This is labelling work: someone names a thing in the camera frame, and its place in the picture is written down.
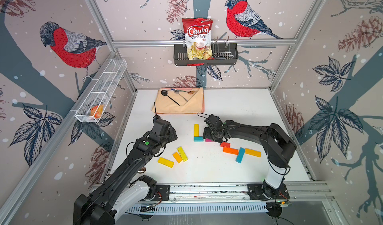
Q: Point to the red small block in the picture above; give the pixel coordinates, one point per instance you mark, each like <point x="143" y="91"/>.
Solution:
<point x="225" y="145"/>

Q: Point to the orange long block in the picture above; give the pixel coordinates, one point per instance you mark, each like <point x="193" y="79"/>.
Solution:
<point x="230" y="150"/>

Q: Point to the copper spoon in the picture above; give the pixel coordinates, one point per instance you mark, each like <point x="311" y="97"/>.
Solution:
<point x="142" y="170"/>

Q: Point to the lime yellow block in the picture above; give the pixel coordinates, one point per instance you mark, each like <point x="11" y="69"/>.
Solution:
<point x="182" y="154"/>

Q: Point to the beige folded cloth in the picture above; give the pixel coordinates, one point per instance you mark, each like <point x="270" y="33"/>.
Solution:
<point x="176" y="103"/>

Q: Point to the wooden spoon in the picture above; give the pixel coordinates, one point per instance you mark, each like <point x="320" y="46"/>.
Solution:
<point x="188" y="92"/>

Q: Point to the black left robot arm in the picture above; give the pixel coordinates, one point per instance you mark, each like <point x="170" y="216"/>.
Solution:
<point x="119" y="192"/>

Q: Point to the red cassava chips bag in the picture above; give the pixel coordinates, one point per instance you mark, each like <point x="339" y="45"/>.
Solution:
<point x="198" y="38"/>

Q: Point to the yellow long block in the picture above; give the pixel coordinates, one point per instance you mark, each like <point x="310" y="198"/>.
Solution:
<point x="166" y="162"/>

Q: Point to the yellow orange block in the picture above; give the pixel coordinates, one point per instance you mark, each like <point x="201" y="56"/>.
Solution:
<point x="252" y="152"/>

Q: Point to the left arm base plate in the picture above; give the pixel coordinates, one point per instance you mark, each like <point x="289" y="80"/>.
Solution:
<point x="162" y="193"/>

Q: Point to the orange small block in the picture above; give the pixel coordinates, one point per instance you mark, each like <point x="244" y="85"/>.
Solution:
<point x="177" y="157"/>

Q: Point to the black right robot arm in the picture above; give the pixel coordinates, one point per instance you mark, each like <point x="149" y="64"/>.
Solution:
<point x="278" y="147"/>

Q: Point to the teal long block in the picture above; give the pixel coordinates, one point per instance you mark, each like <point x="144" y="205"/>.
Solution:
<point x="240" y="155"/>

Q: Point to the black ladle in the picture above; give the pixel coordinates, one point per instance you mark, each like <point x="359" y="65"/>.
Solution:
<point x="165" y="93"/>

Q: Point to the teal small block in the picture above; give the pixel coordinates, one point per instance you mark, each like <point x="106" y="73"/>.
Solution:
<point x="198" y="139"/>

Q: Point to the orange fruit in basket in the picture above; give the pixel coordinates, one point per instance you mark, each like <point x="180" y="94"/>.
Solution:
<point x="96" y="111"/>

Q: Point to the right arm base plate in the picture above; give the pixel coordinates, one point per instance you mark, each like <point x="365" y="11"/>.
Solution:
<point x="264" y="192"/>

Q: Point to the black wire rack basket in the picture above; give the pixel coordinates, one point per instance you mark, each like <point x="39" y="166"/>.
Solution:
<point x="216" y="54"/>

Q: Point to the white wire wall basket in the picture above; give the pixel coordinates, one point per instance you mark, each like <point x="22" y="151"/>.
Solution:
<point x="102" y="90"/>

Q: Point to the aluminium rail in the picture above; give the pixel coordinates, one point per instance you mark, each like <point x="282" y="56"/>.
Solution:
<point x="237" y="192"/>

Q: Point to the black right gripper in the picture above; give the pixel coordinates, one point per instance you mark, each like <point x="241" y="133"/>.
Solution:
<point x="205" y="132"/>

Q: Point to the pink tray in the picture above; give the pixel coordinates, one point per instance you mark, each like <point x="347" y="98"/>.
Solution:
<point x="203" y="105"/>

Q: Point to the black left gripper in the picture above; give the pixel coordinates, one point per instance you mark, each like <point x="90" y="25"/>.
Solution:
<point x="172" y="133"/>

